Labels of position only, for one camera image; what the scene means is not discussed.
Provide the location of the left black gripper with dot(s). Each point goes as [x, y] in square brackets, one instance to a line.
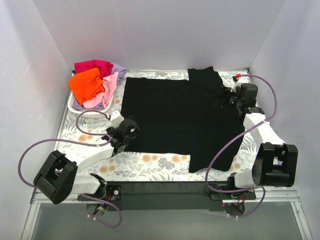
[114, 136]

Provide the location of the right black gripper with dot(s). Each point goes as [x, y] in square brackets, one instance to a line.
[225, 94]

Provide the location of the black t shirt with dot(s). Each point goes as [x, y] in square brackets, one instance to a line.
[178, 116]

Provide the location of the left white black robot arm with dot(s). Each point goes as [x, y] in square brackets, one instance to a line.
[59, 175]

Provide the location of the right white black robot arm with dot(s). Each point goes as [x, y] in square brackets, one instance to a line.
[276, 161]

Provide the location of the pink t shirt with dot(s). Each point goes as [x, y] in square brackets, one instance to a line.
[104, 98]

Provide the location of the floral patterned table mat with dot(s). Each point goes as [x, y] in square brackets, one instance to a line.
[130, 166]

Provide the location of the lavender t shirt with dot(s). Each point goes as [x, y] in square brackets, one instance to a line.
[120, 70]

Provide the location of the orange t shirt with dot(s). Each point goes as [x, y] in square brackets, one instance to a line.
[86, 85]

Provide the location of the magenta t shirt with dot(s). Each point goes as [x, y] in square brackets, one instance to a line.
[104, 67]

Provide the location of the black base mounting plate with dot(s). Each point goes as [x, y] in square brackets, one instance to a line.
[169, 195]

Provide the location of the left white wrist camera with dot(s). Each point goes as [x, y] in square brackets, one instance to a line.
[115, 118]

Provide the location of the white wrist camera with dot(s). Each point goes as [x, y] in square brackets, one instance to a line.
[239, 79]
[115, 118]

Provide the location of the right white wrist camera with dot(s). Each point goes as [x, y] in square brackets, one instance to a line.
[239, 79]

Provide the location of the aluminium frame rail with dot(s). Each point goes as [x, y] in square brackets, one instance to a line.
[272, 194]

